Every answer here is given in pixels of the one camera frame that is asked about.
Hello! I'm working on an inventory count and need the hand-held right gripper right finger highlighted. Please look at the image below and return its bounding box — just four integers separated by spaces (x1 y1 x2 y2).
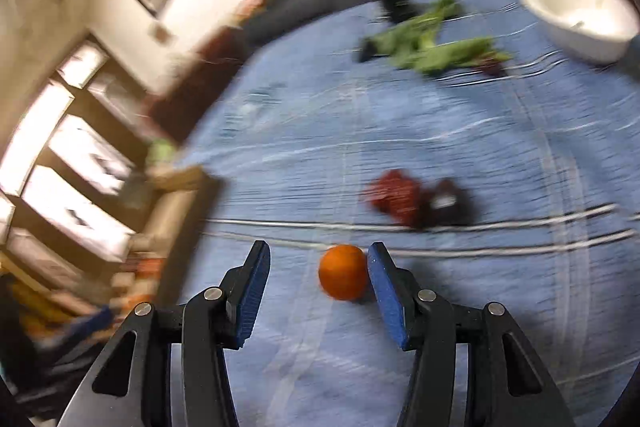
367 242 578 427

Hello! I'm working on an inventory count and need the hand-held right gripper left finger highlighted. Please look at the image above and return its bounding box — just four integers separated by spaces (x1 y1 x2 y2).
59 240 272 427

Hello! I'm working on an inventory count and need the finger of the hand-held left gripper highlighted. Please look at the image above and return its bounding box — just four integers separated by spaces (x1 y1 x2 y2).
60 304 115 343

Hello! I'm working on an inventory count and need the small tangerine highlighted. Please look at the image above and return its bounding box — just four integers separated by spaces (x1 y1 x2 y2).
318 244 370 302

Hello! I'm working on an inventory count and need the white bowl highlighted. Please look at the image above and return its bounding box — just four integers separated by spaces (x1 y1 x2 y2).
517 0 640 65

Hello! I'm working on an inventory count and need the wrinkled red date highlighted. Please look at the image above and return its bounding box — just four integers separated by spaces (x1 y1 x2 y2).
365 169 423 228

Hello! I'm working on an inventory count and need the dark purple round fruit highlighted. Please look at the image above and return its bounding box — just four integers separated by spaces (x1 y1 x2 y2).
417 177 476 228

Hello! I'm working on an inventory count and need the cardboard box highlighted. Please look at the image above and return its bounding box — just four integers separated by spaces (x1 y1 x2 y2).
145 167 223 308

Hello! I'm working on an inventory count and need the wooden shelf unit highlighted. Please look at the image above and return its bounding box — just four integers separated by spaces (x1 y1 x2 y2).
0 42 151 308

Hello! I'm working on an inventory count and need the brown chair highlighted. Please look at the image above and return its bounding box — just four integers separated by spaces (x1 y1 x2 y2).
145 19 246 142

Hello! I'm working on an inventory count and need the small dark red date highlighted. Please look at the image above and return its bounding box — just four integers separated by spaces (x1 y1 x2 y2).
477 52 508 75

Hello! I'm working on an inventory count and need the green leafy vegetable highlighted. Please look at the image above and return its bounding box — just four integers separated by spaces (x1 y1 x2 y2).
362 0 513 78

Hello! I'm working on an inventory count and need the red book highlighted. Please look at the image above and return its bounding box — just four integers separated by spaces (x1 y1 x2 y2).
235 0 273 25

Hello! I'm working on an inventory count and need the black electronic device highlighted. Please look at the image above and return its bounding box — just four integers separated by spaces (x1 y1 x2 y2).
377 0 413 20

